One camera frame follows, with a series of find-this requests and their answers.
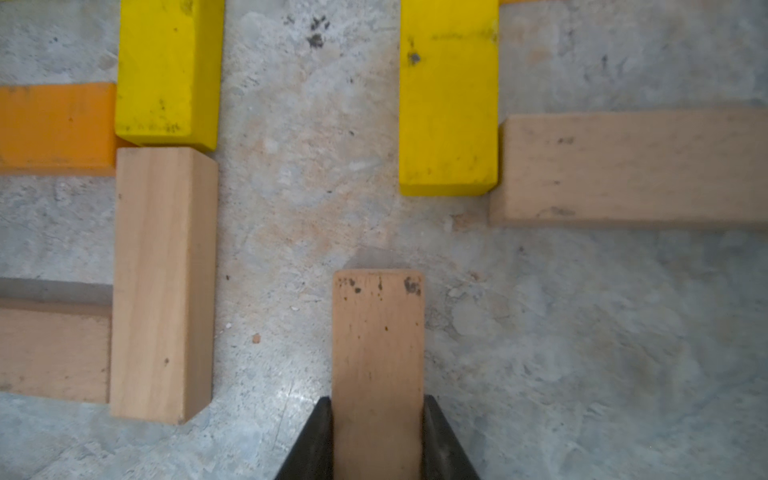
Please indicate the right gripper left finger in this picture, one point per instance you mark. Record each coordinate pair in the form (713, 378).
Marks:
(311, 456)

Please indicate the yellow block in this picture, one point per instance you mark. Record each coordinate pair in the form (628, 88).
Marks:
(169, 72)
(448, 97)

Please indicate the tan wood block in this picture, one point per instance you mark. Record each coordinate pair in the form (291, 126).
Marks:
(378, 348)
(56, 350)
(689, 168)
(164, 284)

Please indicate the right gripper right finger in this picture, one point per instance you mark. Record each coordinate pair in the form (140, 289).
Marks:
(443, 456)

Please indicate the amber orange block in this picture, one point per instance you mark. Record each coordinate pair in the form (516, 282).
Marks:
(506, 2)

